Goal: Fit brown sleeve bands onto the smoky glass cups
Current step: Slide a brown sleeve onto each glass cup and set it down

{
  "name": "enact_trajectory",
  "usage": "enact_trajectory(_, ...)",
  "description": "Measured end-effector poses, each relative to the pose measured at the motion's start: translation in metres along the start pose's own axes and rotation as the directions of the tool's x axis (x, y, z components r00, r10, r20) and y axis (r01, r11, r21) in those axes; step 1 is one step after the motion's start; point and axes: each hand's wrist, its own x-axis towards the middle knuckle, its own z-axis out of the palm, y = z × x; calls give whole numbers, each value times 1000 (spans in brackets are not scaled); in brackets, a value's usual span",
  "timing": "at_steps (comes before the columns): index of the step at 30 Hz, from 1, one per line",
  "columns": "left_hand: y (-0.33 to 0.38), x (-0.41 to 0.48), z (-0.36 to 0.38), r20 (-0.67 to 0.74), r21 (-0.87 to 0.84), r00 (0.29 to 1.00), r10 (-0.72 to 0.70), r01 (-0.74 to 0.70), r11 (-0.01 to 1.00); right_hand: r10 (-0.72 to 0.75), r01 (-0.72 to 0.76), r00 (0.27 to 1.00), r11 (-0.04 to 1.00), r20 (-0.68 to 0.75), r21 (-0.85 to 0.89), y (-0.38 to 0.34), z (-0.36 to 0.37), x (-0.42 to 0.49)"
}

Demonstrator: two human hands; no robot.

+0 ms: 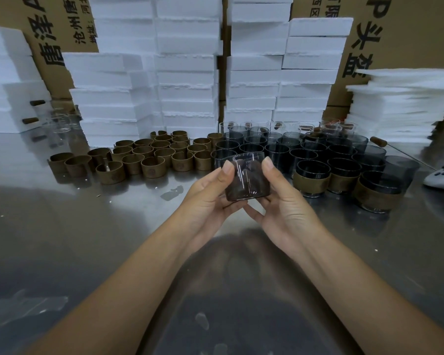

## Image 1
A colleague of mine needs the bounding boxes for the tall stack white foam blocks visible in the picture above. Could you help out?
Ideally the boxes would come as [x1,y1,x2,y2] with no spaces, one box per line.
[61,0,222,148]

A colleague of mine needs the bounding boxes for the stepped stack white foam blocks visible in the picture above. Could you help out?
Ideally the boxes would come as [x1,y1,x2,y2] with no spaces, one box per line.
[223,0,354,124]

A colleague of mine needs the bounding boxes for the smoky transparent plastic cup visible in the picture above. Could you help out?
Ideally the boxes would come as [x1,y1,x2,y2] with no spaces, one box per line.
[327,157,363,195]
[293,160,332,198]
[353,170,406,214]
[222,151,271,202]

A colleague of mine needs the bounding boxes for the person's right hand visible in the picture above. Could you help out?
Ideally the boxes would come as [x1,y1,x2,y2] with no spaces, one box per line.
[243,157,330,263]

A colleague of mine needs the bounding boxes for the cluster of transparent plastic cups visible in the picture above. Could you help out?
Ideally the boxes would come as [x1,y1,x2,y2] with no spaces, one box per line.
[211,120,421,185]

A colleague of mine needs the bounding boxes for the person's left hand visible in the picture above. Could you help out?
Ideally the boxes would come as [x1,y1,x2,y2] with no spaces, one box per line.
[172,160,248,255]

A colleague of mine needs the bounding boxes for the person's left forearm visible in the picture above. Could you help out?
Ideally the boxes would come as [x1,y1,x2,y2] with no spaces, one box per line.
[26,225,208,355]

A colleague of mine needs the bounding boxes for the large printed cardboard box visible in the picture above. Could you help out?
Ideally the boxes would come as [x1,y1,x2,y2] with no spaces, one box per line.
[290,0,444,107]

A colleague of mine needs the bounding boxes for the stack of white foam blocks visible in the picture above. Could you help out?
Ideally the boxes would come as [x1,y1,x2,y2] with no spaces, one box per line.
[0,25,52,134]

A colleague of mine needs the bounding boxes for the brown-handled metal rod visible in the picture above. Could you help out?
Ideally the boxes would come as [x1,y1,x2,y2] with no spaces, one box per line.
[370,136,437,171]

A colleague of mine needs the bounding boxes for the bunch of clear plastic cups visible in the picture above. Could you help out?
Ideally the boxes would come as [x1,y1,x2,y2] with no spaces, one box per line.
[40,106,82,134]

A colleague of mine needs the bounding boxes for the group of brown sleeve rings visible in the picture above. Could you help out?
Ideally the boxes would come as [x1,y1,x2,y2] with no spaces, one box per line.
[48,130,224,185]

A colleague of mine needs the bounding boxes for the person's right forearm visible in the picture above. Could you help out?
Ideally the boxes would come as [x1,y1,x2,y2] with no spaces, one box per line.
[296,232,444,355]

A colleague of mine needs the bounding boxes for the stack of thin foam sheets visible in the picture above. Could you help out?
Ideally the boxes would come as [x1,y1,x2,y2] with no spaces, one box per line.
[346,68,444,144]

